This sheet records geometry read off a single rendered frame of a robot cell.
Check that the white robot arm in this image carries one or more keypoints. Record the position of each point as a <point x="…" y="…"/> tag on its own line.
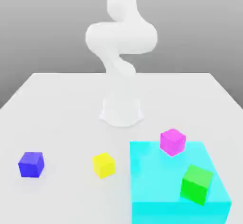
<point x="121" y="37"/>

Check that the small magenta cube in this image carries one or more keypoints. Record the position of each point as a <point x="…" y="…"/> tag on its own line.
<point x="172" y="142"/>

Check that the small yellow cube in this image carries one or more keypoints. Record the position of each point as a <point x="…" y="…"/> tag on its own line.
<point x="103" y="166"/>

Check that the small blue cube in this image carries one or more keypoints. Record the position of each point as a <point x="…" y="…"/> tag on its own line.
<point x="30" y="166"/>

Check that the small green cube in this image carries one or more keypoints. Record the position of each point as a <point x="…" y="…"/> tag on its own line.
<point x="195" y="186"/>

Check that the large cyan box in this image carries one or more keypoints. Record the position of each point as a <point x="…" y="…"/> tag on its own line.
<point x="155" y="180"/>

